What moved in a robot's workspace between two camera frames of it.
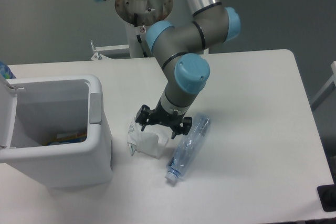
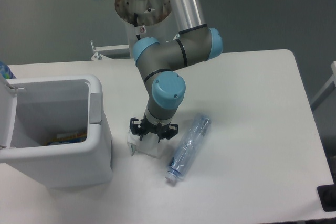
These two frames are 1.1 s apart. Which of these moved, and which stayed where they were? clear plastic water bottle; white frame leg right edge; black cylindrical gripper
Moved: black cylindrical gripper
Stayed: clear plastic water bottle; white frame leg right edge
